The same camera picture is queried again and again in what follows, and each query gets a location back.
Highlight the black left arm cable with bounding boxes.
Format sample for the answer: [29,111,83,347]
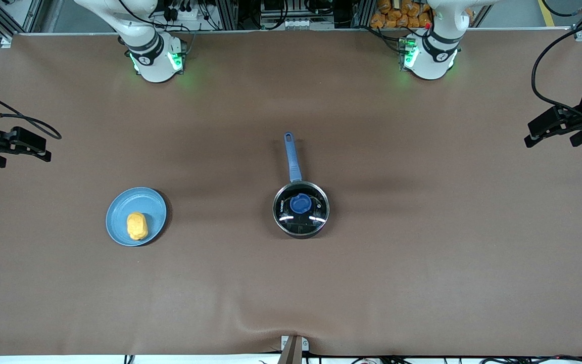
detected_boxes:
[530,14,582,114]

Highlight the glass lid with blue knob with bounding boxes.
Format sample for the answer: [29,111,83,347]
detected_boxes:
[274,183,329,238]

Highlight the orange netted bag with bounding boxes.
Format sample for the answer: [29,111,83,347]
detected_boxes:
[370,0,433,30]

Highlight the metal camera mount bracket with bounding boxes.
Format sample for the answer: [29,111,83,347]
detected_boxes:
[280,335,310,364]

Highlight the brown table mat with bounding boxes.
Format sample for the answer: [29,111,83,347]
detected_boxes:
[0,29,582,357]

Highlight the white power strip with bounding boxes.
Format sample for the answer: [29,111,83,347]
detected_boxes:
[260,18,333,30]

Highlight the black pot with blue handle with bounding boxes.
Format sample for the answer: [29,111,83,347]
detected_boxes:
[272,132,330,240]

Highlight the blue plate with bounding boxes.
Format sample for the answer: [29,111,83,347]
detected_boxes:
[105,187,168,247]

